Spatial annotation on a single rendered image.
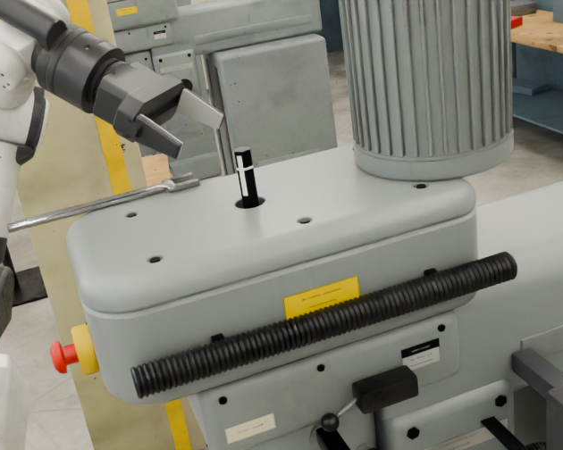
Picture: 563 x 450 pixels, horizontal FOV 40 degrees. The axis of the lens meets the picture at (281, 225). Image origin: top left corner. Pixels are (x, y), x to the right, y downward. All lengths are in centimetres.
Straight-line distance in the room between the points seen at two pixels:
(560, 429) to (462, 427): 24
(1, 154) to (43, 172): 143
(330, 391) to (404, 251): 19
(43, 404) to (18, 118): 308
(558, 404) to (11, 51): 73
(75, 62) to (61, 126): 169
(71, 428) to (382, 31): 328
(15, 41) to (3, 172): 31
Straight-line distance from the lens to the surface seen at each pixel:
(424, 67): 89
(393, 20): 89
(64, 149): 267
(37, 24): 96
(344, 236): 85
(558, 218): 114
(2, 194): 126
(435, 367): 101
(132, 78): 96
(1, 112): 124
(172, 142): 89
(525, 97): 712
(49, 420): 408
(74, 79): 96
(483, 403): 108
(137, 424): 316
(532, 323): 108
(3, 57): 100
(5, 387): 124
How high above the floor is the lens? 224
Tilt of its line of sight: 24 degrees down
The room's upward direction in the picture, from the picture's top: 9 degrees counter-clockwise
